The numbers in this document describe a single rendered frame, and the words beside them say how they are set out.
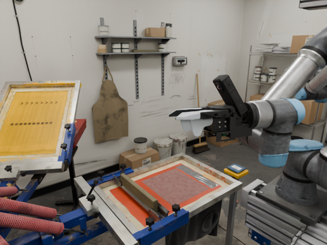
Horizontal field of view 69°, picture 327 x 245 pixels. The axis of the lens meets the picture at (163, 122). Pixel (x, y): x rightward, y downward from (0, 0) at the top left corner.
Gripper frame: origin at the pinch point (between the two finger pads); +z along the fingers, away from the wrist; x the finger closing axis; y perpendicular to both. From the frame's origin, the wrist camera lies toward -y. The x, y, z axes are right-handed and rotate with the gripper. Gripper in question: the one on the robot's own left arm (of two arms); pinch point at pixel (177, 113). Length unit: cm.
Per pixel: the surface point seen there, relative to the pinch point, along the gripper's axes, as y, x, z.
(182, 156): 54, 120, -45
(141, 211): 64, 68, -1
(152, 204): 56, 60, -5
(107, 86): -2, 280, 1
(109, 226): 58, 51, 17
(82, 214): 56, 62, 29
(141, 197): 56, 69, -2
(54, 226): 53, 51, 40
